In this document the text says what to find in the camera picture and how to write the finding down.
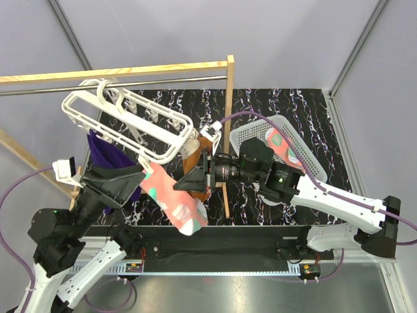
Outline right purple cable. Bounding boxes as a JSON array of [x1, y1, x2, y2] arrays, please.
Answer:
[[220, 111, 417, 247]]

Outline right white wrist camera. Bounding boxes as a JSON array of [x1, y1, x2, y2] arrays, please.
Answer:
[[199, 121, 222, 155]]

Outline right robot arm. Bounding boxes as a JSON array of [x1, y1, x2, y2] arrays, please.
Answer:
[[173, 138, 401, 259]]

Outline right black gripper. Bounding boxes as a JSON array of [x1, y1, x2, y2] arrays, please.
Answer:
[[174, 147, 262, 194]]

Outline wooden clothes rack frame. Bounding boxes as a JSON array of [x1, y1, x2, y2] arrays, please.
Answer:
[[0, 54, 236, 220]]

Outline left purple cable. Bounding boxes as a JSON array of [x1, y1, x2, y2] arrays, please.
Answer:
[[0, 164, 55, 304]]

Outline pink patterned sock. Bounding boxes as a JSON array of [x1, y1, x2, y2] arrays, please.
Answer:
[[140, 162, 208, 236], [265, 128, 306, 173]]

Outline metal rack rod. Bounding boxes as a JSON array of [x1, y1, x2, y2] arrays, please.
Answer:
[[1, 75, 227, 97]]

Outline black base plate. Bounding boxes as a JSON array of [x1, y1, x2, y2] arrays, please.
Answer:
[[70, 224, 335, 273]]

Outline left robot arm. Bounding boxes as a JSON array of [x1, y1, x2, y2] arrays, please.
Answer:
[[1, 158, 145, 312]]

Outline black marbled mat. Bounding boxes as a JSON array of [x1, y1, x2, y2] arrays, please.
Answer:
[[96, 89, 352, 226]]

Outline white plastic clip hanger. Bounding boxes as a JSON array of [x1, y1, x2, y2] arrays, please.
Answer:
[[61, 78, 194, 173]]

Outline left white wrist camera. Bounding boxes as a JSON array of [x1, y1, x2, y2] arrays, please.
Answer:
[[52, 156, 82, 188]]

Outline purple sock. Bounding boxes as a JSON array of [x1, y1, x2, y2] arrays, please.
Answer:
[[87, 130, 141, 214]]

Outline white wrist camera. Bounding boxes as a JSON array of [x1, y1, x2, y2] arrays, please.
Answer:
[[52, 156, 82, 188], [199, 121, 222, 155]]

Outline white plastic basket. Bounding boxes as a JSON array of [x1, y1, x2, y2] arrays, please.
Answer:
[[229, 114, 328, 207]]

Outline orange sock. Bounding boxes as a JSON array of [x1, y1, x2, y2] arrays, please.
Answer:
[[180, 128, 211, 205]]

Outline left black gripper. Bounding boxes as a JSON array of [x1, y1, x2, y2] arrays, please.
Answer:
[[70, 164, 148, 237]]

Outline purple cable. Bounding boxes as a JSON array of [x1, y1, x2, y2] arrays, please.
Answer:
[[220, 111, 417, 247], [0, 164, 55, 304]]

